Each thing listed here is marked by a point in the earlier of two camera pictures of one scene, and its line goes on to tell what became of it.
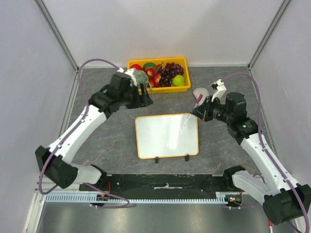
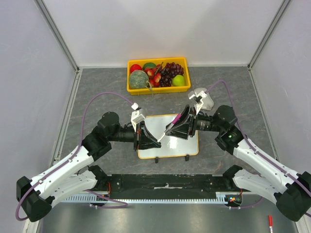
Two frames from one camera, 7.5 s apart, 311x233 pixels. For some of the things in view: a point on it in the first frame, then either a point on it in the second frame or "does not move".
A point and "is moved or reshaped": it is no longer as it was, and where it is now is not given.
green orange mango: (148, 64) does not move
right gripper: (206, 110) to (191, 124)
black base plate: (161, 183) does not move
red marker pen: (270, 225) does not move
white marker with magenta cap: (197, 102) is moved or reshaped
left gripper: (143, 101) to (146, 141)
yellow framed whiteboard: (165, 136) does not move
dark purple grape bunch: (170, 70) does not move
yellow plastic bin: (181, 61) does not move
